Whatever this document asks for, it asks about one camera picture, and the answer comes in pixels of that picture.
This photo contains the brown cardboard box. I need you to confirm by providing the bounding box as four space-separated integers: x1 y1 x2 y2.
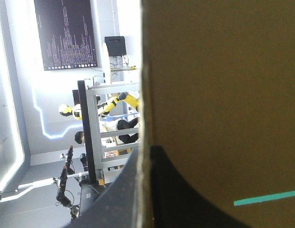
139 0 295 228

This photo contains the yellow robot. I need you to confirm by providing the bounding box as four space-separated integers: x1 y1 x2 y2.
58 92 140 121

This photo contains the grey metal rack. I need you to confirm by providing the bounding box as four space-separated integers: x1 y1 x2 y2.
85 82 141 184

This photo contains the black wall-mounted box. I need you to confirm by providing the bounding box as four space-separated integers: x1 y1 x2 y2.
104 36 128 57

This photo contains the black upright post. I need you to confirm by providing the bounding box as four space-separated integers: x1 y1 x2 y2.
77 80 98 185

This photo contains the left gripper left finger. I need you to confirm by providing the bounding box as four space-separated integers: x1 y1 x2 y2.
65 147 140 228

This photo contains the dark wall display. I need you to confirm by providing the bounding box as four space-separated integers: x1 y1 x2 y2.
33 0 98 71

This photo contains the person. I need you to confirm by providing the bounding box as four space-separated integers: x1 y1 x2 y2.
74 117 140 145

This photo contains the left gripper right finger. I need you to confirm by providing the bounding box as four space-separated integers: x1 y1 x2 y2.
150 145 251 228

